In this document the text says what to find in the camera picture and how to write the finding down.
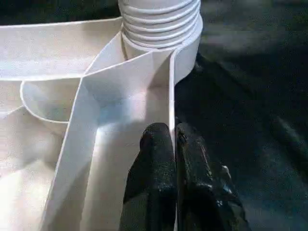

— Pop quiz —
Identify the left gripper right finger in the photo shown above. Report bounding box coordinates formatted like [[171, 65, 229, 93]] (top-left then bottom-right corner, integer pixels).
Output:
[[175, 117, 252, 231]]

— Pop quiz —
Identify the white plastic table leg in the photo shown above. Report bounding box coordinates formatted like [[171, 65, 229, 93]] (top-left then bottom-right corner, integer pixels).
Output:
[[117, 0, 202, 49]]

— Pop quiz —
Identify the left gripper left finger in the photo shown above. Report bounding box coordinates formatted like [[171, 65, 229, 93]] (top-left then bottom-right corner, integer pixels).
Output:
[[119, 122, 178, 231]]

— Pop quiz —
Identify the white plastic stool seat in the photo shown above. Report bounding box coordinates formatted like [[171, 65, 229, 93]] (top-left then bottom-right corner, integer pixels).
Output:
[[0, 16, 203, 231]]

